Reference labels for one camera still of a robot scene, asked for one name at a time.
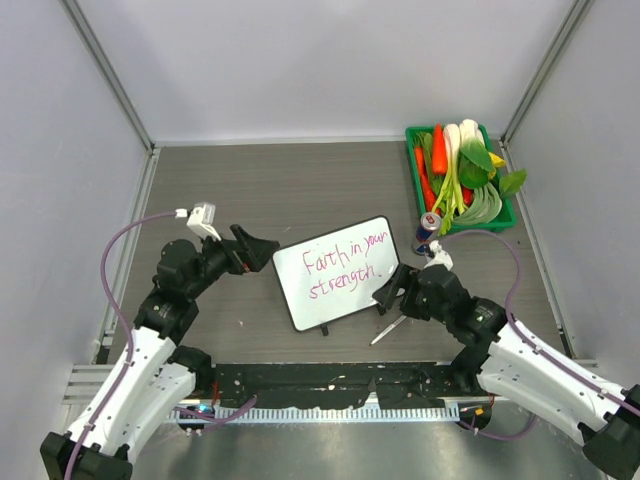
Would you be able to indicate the green leaf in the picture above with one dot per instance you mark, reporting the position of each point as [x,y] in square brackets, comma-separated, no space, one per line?
[511,183]

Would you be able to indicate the pale green bok choy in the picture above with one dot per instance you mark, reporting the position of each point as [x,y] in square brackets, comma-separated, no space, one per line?
[485,207]

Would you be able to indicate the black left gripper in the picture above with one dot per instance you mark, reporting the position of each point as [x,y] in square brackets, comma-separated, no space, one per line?
[246,252]

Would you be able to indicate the white slotted cable duct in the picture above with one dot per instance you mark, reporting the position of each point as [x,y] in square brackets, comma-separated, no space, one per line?
[369,413]

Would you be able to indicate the blue silver drink can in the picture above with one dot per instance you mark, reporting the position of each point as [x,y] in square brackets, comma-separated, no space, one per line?
[428,228]

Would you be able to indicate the yellow pepper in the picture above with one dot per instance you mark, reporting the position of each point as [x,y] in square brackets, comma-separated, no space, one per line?
[497,163]

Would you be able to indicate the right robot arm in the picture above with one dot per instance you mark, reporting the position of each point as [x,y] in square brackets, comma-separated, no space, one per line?
[502,357]

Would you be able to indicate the magenta capped white marker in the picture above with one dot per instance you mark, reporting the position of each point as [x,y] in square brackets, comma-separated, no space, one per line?
[388,330]

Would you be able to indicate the green plastic vegetable bin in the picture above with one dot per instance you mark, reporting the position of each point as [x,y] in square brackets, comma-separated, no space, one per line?
[505,218]

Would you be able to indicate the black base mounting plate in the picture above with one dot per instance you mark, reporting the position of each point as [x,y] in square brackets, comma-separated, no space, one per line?
[327,386]

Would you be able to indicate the white green bok choy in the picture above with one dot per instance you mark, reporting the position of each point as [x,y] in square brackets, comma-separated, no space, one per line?
[469,157]

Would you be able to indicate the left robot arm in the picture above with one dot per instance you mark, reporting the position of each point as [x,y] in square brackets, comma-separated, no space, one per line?
[155,372]

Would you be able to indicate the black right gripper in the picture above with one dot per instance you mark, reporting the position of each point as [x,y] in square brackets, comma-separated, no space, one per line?
[405,277]

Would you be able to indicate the small orange carrot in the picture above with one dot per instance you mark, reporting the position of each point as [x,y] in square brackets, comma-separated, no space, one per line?
[428,194]

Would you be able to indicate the green celery stalks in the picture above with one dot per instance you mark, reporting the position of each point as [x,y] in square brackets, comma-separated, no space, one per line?
[448,200]

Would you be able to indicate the large orange carrot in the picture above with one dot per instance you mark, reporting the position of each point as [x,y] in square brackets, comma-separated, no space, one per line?
[439,161]

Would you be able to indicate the red chili pepper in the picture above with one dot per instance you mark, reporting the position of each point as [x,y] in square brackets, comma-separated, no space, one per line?
[467,195]

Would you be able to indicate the white whiteboard black frame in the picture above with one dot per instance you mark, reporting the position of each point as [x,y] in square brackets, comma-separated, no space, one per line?
[333,275]

